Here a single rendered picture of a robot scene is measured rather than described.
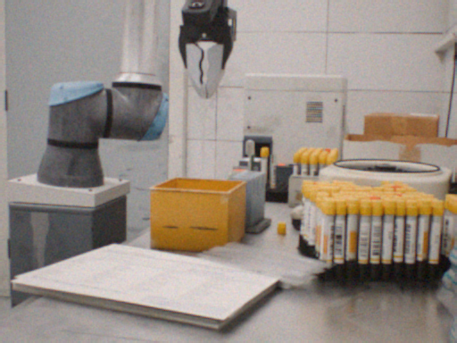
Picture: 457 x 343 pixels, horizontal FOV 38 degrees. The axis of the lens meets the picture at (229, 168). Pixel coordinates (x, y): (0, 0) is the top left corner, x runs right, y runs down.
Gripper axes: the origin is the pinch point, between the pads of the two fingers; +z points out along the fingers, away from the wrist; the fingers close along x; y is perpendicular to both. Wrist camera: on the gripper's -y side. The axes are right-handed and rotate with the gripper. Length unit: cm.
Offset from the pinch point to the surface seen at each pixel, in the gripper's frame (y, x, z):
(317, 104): 75, -11, 3
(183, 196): -7.5, 1.0, 16.5
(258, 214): 14.4, -7.0, 23.0
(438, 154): 47, -41, 13
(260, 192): 15.2, -7.1, 18.9
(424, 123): 112, -41, 9
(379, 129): 113, -27, 12
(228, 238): -6.7, -6.4, 22.9
